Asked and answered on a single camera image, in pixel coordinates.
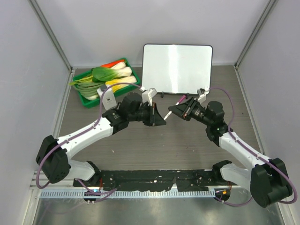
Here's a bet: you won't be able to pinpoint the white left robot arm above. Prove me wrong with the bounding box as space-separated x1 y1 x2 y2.
36 89 166 187

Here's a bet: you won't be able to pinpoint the green bok choy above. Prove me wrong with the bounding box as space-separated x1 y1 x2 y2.
91 67 132 82

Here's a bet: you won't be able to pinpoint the green long beans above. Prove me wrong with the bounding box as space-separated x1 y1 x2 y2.
69 81 105 101

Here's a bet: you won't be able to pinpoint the yellow white cabbage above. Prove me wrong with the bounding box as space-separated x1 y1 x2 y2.
105 75 137 93

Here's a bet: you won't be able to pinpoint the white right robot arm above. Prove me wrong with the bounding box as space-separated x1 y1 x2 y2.
168 98 293 208

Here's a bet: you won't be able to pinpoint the white whiteboard black frame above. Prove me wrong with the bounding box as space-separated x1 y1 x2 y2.
142 44 213 94

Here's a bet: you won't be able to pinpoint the orange carrot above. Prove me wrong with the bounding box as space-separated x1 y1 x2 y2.
101 59 124 68

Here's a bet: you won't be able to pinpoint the white bok choy stalk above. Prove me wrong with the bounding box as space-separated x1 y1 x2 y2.
111 61 126 70

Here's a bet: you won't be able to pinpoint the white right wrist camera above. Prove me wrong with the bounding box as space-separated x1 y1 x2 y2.
197 87 210 104

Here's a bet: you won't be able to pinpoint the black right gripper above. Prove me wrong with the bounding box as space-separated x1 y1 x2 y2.
169 97 213 127

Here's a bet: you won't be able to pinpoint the white bottle grey cap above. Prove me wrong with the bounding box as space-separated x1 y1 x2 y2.
97 85 117 110

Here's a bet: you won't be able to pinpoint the green plastic tray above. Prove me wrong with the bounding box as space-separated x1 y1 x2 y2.
69 58 141 108

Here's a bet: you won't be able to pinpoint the white marker purple cap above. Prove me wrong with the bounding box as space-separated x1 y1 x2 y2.
164 95 186 120

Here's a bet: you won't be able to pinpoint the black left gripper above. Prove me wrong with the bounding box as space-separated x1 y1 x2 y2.
128 102 166 126

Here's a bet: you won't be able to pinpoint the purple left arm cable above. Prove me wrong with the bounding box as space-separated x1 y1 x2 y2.
36 83 146 203

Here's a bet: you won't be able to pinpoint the slotted grey cable duct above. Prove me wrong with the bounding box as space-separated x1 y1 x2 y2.
40 188 215 199

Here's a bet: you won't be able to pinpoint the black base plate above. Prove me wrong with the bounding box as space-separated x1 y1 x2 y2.
83 169 236 192

